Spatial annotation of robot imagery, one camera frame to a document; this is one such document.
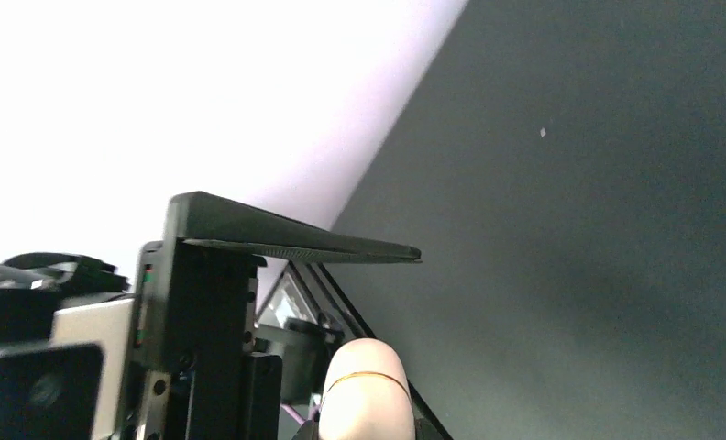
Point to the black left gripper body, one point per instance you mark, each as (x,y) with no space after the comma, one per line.
(194,342)

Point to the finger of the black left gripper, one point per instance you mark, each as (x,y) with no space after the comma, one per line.
(210,221)

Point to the beige earbud charging case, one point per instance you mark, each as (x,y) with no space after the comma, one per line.
(366,394)

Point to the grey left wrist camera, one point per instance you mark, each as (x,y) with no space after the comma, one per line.
(70,386)

